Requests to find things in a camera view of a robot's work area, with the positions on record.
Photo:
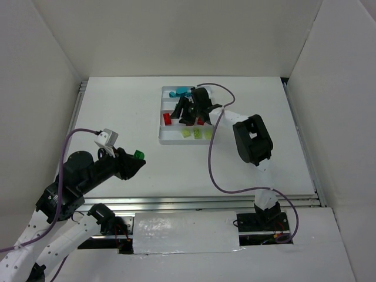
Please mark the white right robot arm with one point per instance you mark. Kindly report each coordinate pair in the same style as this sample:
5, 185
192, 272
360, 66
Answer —
252, 139

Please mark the red flower lego with green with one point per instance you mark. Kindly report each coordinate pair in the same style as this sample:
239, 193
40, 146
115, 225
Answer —
167, 119

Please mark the yellow-green lego brick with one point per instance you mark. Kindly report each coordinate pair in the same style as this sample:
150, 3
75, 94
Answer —
197, 134
186, 133
208, 134

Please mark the red curved lego brick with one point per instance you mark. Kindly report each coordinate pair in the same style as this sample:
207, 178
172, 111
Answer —
201, 122

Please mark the aluminium front rail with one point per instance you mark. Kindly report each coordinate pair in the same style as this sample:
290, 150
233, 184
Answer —
125, 205

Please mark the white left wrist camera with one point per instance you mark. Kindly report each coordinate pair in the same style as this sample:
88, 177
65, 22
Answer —
106, 140

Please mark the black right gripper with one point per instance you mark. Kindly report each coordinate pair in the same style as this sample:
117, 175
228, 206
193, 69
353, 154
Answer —
193, 108

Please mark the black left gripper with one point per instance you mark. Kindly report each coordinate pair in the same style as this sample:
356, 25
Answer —
124, 165

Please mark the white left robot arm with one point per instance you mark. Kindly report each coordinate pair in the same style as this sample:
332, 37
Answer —
36, 253

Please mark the green lego from flower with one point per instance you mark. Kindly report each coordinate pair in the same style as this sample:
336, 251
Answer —
139, 155

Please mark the teal flower face lego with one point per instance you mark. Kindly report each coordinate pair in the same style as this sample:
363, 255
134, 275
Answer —
181, 91

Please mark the white divided sorting tray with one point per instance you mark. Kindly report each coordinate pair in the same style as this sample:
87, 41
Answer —
172, 135

